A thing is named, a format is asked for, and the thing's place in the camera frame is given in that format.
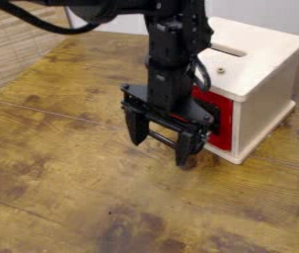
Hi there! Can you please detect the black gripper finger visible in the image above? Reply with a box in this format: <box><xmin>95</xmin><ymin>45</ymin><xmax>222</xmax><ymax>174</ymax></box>
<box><xmin>126</xmin><ymin>108</ymin><xmax>150</xmax><ymax>145</ymax></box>
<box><xmin>175</xmin><ymin>128</ymin><xmax>207</xmax><ymax>166</ymax></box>

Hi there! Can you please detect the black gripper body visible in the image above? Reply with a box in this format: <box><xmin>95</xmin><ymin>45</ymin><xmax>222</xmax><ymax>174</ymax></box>
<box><xmin>119</xmin><ymin>48</ymin><xmax>215</xmax><ymax>142</ymax></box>

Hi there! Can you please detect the red drawer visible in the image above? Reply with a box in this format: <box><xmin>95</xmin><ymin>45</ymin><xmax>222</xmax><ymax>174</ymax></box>
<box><xmin>193</xmin><ymin>87</ymin><xmax>234</xmax><ymax>151</ymax></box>

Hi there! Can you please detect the black metal drawer handle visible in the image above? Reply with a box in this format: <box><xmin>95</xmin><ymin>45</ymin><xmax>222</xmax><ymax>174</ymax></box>
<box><xmin>147</xmin><ymin>98</ymin><xmax>221</xmax><ymax>153</ymax></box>

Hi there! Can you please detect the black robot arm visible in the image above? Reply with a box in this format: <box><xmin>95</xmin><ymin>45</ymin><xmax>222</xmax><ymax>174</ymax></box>
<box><xmin>0</xmin><ymin>0</ymin><xmax>214</xmax><ymax>166</ymax></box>

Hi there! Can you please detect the white wooden box cabinet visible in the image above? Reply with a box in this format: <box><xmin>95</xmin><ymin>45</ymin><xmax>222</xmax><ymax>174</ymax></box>
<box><xmin>199</xmin><ymin>17</ymin><xmax>299</xmax><ymax>164</ymax></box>

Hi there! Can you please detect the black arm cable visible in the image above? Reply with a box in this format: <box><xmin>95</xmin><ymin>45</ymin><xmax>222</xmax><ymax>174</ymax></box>
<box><xmin>0</xmin><ymin>0</ymin><xmax>214</xmax><ymax>93</ymax></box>

